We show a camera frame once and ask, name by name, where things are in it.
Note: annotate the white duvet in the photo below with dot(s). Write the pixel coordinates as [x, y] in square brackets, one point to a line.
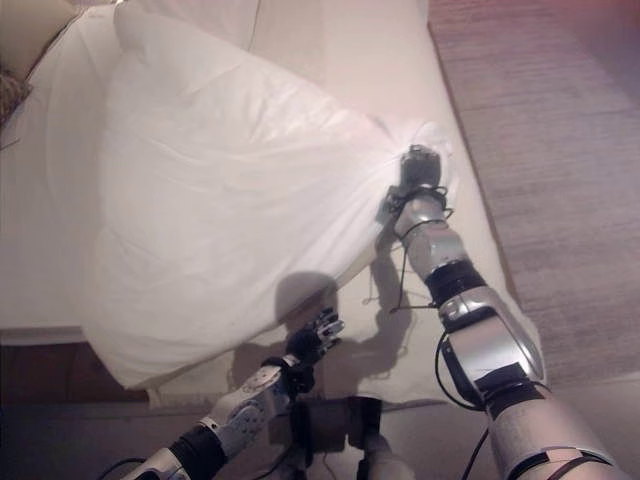
[210, 200]

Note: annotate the robot silver leg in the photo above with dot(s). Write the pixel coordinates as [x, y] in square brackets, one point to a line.
[377, 460]

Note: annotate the bed with cream sheet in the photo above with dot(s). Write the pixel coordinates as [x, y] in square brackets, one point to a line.
[400, 75]

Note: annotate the robot right arm silver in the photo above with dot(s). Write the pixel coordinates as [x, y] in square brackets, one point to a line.
[480, 340]

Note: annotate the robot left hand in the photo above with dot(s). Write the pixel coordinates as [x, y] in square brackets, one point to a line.
[306, 342]

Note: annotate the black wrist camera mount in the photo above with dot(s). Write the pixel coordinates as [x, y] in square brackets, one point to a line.
[392, 202]

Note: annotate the brown wooden bed base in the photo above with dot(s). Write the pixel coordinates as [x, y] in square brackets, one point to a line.
[60, 372]

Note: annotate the robot left arm silver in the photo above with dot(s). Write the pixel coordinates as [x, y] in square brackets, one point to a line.
[240, 410]

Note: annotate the brown patterned cushion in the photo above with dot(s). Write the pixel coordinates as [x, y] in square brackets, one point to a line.
[11, 92]

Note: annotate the beige pillow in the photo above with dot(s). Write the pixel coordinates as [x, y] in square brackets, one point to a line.
[35, 30]

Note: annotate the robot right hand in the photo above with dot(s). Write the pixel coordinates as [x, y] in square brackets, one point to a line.
[421, 167]

